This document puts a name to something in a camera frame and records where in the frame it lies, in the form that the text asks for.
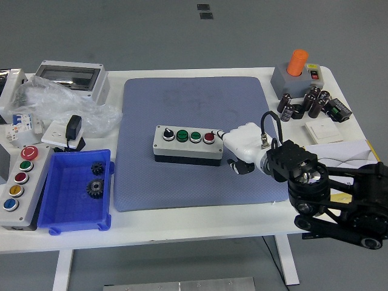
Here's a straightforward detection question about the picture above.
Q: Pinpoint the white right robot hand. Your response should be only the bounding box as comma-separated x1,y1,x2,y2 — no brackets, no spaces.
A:
212,122,269,176

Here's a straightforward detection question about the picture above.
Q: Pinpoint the grey four-control button box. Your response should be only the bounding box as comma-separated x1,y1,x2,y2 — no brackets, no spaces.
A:
153,125,224,167

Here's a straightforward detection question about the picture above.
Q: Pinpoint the grey five-button control box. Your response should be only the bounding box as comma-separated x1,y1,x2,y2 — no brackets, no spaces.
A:
0,144,54,231

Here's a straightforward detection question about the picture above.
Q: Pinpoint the orange cylinder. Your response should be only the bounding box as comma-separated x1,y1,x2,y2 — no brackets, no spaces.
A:
287,49,309,76

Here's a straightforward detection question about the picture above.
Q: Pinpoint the blue-grey table mat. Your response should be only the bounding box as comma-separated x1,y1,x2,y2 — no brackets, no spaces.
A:
113,76,289,212

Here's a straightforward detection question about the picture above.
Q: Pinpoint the black module with green terminal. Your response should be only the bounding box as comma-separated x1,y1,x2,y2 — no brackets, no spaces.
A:
323,97,353,122

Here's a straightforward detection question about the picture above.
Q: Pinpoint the white table leg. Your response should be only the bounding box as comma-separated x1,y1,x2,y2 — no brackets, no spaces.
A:
274,235,301,286
53,249,75,291

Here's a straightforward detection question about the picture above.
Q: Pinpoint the large black gear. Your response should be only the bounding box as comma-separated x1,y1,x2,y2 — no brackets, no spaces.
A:
86,178,105,199

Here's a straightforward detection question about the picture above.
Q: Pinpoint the grey metal floor plate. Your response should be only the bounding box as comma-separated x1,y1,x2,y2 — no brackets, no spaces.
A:
102,277,257,291

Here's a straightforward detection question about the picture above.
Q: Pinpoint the black power adapter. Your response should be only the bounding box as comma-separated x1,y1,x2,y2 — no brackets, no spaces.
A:
65,115,83,149

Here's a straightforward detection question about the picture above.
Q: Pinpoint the blue plastic bin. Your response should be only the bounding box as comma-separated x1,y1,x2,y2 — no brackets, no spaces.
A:
36,148,115,236

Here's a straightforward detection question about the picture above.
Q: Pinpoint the clear plastic bag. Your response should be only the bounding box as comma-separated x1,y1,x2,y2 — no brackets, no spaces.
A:
7,75,122,136

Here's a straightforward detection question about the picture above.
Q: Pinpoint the white circuit breaker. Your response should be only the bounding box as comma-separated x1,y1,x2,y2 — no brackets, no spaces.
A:
4,112,34,143

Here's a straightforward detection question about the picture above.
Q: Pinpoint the white box with black window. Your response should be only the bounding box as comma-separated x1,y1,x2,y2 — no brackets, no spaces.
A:
0,68,28,121

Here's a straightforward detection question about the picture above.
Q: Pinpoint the black ring core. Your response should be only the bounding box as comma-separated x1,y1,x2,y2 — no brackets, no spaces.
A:
291,104,306,120

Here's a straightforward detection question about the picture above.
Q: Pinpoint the grey switch box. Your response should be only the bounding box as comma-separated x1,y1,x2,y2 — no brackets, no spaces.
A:
270,62,325,99

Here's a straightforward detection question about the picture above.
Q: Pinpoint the white wall switch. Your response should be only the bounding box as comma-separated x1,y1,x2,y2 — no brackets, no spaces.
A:
304,119,344,144

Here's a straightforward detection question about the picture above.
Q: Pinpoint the thin black cable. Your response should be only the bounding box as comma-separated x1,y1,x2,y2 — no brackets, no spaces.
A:
262,236,287,286

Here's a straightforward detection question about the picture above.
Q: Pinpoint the grey enclosure with clear lid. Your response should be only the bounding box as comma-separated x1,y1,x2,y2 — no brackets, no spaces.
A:
33,60,109,105

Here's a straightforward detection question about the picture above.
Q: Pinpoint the white wall socket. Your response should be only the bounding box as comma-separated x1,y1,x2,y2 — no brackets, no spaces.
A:
41,121,85,146

